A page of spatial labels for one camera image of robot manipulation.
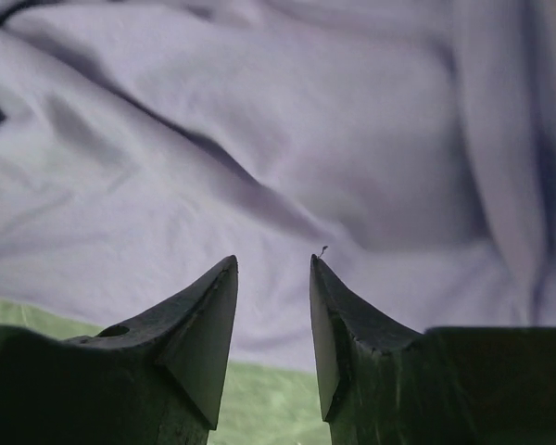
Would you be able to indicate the purple t shirt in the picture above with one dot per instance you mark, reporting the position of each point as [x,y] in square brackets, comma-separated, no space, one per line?
[411,143]

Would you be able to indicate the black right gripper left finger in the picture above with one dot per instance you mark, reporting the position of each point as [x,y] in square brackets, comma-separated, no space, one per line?
[156,378]

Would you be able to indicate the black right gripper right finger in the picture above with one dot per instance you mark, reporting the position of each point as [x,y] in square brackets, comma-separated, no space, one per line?
[382,383]

